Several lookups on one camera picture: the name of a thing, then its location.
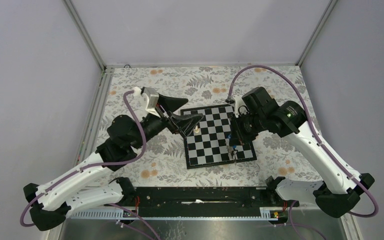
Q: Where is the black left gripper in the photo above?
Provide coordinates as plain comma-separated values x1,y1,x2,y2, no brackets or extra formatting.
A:
131,93,204,150

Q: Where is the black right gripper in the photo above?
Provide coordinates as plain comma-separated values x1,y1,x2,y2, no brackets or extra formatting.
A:
229,110,267,147

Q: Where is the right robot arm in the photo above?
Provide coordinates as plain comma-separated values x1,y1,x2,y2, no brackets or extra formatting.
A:
225,86,375,218

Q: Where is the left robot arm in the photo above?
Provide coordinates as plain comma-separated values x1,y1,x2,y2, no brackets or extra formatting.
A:
19,90,203,231

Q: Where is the beige chess pawn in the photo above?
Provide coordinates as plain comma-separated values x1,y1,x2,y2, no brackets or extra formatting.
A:
193,125,201,134

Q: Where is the black white chessboard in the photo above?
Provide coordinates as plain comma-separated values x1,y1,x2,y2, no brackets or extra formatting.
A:
180,104,257,170

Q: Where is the floral table cloth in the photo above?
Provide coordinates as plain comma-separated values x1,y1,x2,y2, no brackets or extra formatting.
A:
94,65,320,187

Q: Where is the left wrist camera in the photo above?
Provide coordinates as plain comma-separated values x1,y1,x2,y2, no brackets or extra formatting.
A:
133,87,160,117

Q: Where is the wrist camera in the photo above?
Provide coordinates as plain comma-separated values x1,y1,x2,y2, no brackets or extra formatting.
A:
225,96,249,118
133,87,160,117

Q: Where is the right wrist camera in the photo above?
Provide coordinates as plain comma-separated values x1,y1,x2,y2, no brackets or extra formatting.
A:
225,96,249,118

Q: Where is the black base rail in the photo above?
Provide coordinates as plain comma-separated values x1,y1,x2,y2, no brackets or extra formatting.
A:
117,187,300,219

